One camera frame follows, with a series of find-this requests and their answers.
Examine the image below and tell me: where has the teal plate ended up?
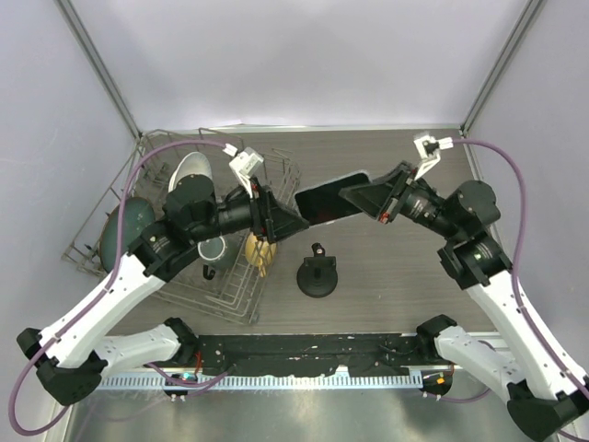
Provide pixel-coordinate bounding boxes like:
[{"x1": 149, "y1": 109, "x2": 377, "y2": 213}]
[{"x1": 98, "y1": 195, "x2": 158, "y2": 273}]

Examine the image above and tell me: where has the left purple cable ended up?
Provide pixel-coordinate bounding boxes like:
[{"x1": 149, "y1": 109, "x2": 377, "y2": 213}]
[{"x1": 6, "y1": 140, "x2": 240, "y2": 436}]

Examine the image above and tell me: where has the white plate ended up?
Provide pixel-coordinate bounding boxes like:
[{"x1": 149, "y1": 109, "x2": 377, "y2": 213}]
[{"x1": 167, "y1": 152, "x2": 213, "y2": 192}]

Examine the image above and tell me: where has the grey wire dish rack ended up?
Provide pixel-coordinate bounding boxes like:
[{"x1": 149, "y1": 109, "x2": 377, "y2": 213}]
[{"x1": 63, "y1": 129, "x2": 301, "y2": 324}]

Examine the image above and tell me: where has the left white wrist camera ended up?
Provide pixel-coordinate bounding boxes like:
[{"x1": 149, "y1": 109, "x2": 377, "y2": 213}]
[{"x1": 223, "y1": 143, "x2": 264, "y2": 199}]

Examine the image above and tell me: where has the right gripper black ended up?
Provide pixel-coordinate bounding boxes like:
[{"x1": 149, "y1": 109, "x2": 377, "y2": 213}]
[{"x1": 341, "y1": 158, "x2": 464, "y2": 240}]

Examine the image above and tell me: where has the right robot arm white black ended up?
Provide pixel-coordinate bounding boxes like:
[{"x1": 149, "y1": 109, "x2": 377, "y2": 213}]
[{"x1": 339, "y1": 162, "x2": 588, "y2": 441}]

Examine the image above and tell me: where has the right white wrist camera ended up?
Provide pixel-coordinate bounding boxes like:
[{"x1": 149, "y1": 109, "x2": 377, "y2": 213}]
[{"x1": 413, "y1": 133, "x2": 454, "y2": 180}]

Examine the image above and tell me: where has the yellow cup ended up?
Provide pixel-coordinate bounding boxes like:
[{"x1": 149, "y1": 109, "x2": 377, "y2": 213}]
[{"x1": 245, "y1": 233, "x2": 277, "y2": 278}]

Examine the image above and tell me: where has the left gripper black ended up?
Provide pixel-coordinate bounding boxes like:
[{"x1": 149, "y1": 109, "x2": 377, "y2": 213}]
[{"x1": 191, "y1": 175, "x2": 309, "y2": 244}]

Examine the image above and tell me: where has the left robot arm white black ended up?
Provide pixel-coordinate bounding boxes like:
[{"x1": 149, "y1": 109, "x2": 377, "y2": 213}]
[{"x1": 17, "y1": 174, "x2": 309, "y2": 406}]

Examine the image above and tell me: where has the white slotted cable duct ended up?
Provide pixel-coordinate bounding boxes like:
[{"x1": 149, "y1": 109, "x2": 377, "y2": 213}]
[{"x1": 98, "y1": 370, "x2": 422, "y2": 390}]

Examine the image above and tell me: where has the dark grey mug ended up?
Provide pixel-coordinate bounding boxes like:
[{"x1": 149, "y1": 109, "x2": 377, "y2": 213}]
[{"x1": 197, "y1": 237, "x2": 230, "y2": 281}]

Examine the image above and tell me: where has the black smartphone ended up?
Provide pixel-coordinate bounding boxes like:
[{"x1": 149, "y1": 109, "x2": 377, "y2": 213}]
[{"x1": 294, "y1": 170, "x2": 370, "y2": 226}]

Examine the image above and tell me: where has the black phone stand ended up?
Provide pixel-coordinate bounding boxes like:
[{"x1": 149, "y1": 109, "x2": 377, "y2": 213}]
[{"x1": 296, "y1": 242, "x2": 339, "y2": 298}]

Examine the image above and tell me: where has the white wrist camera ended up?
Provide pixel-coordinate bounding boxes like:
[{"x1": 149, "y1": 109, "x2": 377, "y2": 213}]
[
  {"x1": 413, "y1": 133, "x2": 454, "y2": 180},
  {"x1": 223, "y1": 143, "x2": 264, "y2": 199}
]

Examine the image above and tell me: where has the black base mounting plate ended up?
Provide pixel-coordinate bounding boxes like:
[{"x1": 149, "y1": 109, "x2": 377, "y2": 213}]
[{"x1": 146, "y1": 331, "x2": 455, "y2": 378}]

